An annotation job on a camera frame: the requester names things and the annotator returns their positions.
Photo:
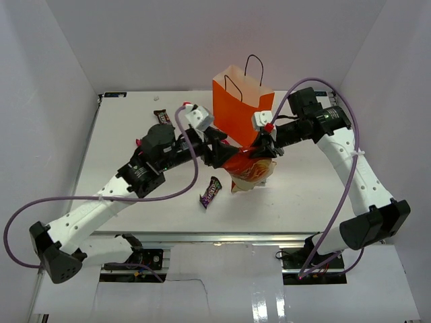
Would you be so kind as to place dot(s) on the pink candy packet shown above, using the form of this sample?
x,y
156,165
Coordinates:
x,y
232,143

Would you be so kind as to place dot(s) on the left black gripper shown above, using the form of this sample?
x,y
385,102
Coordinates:
x,y
221,154

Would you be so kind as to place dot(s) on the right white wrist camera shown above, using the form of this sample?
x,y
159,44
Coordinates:
x,y
261,121

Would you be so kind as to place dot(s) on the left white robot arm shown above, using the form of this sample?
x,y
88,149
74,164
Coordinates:
x,y
63,246

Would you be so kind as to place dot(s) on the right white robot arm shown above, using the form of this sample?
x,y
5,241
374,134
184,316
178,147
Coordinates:
x,y
377,214

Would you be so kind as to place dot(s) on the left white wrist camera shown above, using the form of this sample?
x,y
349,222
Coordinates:
x,y
199,117

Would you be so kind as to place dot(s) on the orange chips bag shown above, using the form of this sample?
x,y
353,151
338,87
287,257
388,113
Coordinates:
x,y
246,172

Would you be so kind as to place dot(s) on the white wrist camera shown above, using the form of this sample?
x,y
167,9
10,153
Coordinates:
x,y
199,117
261,121

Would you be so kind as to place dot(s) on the brown purple M&M's pack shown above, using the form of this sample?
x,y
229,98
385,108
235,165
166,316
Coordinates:
x,y
211,191

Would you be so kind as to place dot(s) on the orange paper bag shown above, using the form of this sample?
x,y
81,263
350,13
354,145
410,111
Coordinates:
x,y
236,97

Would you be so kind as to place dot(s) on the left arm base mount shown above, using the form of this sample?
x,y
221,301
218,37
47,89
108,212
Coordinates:
x,y
142,266

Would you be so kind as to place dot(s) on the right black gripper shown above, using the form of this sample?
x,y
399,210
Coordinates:
x,y
271,147

